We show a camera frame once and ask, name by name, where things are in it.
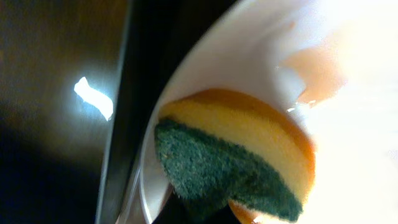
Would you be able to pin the green and yellow sponge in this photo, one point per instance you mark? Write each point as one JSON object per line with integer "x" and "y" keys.
{"x": 232, "y": 158}

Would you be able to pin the white plate with sauce streak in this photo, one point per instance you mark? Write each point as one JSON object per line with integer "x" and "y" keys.
{"x": 331, "y": 67}

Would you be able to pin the dark brown serving tray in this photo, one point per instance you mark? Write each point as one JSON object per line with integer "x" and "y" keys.
{"x": 159, "y": 35}

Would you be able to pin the black sponge tray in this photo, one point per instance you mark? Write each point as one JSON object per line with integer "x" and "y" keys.
{"x": 52, "y": 140}

